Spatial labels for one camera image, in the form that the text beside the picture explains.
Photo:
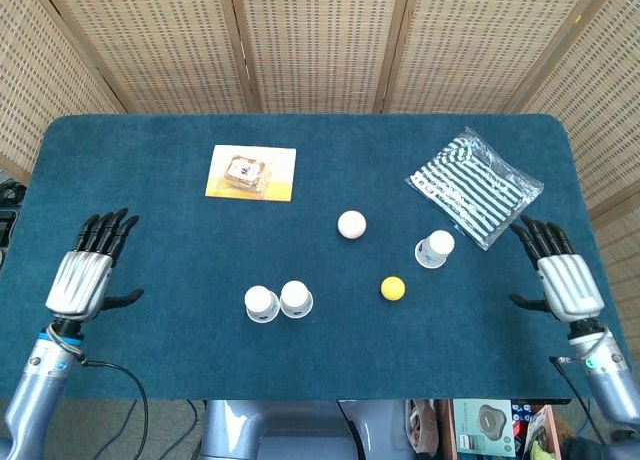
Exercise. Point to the white floral paper cup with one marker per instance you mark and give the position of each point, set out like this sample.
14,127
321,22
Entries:
261,302
434,249
296,297

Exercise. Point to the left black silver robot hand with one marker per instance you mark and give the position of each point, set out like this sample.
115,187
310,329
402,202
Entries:
77,280

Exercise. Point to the box with grey device print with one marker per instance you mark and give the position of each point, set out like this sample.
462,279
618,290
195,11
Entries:
482,425

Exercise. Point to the blue table mat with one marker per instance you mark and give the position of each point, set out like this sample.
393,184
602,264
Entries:
200,260

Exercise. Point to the striped cloth in plastic bag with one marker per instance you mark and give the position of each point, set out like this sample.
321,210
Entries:
470,190

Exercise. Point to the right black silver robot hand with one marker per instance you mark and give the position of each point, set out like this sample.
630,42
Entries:
570,285

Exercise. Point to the woven wooden folding screen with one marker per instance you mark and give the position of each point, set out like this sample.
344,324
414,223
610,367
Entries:
320,45

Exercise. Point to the yellow ball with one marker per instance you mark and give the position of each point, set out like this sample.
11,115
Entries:
392,288

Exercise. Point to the yellow white card board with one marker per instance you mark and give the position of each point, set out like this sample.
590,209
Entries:
282,180

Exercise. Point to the white ball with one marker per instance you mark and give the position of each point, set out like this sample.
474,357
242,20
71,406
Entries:
351,225

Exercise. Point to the packaged bread slices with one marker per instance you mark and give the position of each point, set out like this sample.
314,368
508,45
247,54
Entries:
245,172

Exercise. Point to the blue-grey robot torso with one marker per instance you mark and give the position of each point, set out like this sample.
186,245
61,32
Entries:
280,430

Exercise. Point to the black equipment beside table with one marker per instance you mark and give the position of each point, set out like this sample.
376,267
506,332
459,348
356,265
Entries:
9,215

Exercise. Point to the brown cloth bundle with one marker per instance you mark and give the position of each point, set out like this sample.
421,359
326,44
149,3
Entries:
422,425

